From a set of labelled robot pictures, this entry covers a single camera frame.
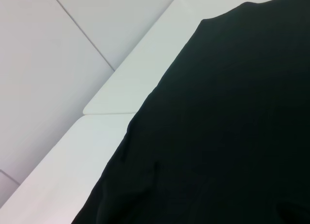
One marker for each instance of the black shirt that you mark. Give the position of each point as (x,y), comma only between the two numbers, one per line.
(218,112)

